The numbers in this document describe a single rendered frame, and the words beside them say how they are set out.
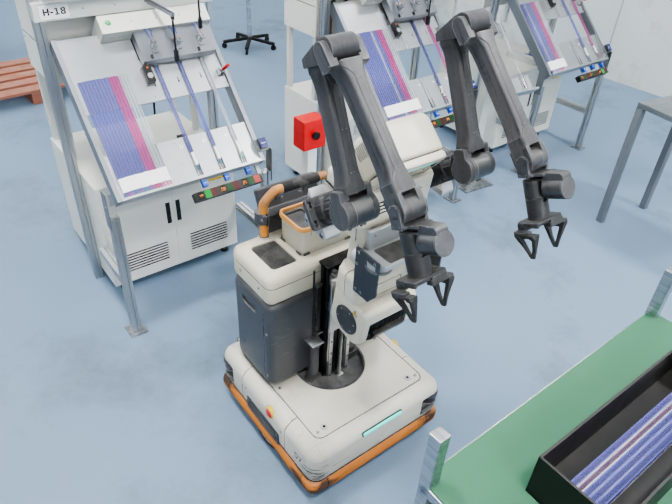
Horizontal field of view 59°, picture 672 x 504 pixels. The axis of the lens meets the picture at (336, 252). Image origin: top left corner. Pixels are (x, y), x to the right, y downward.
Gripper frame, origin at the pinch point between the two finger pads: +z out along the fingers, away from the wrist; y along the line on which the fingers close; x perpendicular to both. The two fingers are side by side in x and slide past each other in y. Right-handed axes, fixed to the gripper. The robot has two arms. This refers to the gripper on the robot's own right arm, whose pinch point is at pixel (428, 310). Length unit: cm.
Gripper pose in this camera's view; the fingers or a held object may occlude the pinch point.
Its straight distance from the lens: 137.7
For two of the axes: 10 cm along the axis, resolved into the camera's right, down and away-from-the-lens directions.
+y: 7.9, -3.4, 5.1
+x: -5.7, -0.9, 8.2
